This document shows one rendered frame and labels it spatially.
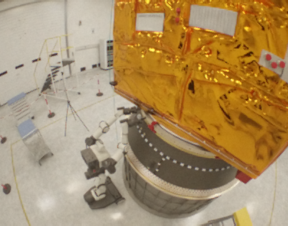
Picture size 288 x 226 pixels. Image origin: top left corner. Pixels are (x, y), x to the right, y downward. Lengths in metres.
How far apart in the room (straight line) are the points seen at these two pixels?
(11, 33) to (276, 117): 8.32
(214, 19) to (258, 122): 0.72
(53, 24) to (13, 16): 2.34
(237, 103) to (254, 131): 0.23
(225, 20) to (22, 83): 8.02
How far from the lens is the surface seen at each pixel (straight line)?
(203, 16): 0.98
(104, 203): 2.55
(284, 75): 0.88
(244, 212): 1.46
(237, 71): 0.90
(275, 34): 0.94
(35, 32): 7.75
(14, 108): 5.05
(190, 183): 1.52
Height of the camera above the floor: 2.59
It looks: 36 degrees down
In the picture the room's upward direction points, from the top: 5 degrees clockwise
